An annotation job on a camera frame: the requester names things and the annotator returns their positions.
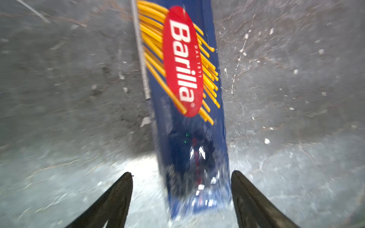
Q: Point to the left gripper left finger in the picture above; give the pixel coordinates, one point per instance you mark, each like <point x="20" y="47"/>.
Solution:
<point x="111" y="209"/>

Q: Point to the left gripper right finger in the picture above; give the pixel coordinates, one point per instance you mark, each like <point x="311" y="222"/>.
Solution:
<point x="253" y="209"/>

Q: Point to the blue Barilla spaghetti box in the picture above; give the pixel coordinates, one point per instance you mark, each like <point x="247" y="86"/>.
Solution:
<point x="182" y="81"/>

